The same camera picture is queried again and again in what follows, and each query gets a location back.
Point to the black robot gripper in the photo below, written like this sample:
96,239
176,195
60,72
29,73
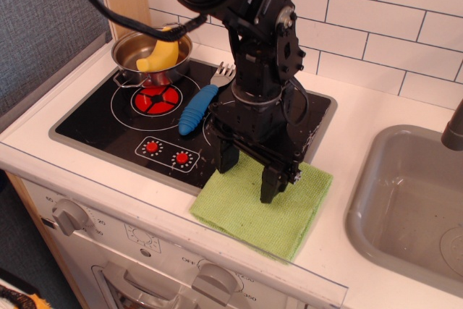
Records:
271,132

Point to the green microfiber cloth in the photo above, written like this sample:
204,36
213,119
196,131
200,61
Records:
230,203

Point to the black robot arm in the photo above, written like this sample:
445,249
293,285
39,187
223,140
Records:
264,45

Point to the right red stove knob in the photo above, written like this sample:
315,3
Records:
182,158

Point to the red stove knob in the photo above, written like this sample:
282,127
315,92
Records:
182,158
152,147

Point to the left red stove knob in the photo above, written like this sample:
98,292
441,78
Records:
152,147

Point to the black toy stove top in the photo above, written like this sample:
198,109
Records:
115,124

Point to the right grey oven knob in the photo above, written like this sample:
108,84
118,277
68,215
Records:
215,283

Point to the grey oven knob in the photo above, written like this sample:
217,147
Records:
215,283
69,216

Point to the yellow toy banana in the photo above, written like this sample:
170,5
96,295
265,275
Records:
163,56

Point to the grey plastic sink basin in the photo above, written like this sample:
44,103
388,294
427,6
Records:
406,209

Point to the white toy oven front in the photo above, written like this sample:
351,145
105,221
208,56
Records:
104,239

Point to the small steel pot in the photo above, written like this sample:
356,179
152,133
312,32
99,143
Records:
133,46

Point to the left grey oven knob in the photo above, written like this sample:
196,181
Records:
69,216

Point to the grey faucet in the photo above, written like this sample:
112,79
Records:
452,136

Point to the yellow plush object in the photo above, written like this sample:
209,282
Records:
39,302

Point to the blue handled toy fork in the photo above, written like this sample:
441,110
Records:
196,108

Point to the grey oven door handle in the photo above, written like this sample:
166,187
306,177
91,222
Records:
140,288

